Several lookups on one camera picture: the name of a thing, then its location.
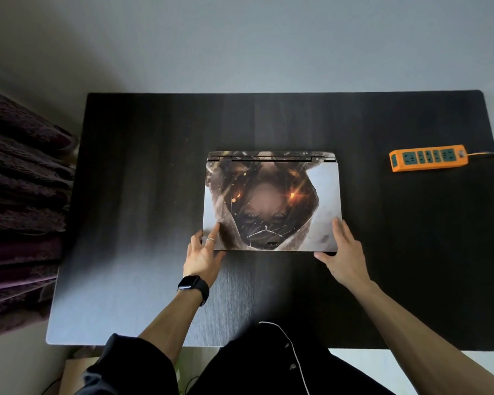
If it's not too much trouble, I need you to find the person's left hand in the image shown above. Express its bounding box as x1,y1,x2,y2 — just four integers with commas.
183,222,227,286

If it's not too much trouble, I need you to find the cream and purple curtain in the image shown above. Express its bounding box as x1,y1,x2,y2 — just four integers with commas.
0,84,79,340

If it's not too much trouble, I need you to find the person's right hand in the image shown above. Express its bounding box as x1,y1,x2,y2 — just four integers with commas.
313,217,375,291

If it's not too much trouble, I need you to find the orange power strip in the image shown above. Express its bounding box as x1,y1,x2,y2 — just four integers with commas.
389,144,469,173

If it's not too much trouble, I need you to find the black smartwatch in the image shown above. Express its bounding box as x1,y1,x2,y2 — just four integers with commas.
177,275,210,307

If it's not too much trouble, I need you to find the laptop with printed portrait skin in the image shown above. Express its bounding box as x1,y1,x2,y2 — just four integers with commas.
202,150,343,252

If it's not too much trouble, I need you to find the black shirt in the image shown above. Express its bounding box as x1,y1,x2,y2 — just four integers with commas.
74,321,396,395

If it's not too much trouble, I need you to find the person's left forearm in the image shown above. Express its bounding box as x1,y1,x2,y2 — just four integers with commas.
138,290,205,366

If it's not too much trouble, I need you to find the person's right forearm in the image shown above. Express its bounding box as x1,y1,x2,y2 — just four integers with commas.
356,281,494,395

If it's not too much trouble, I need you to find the dark wooden desk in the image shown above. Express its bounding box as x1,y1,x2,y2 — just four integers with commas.
45,90,494,351

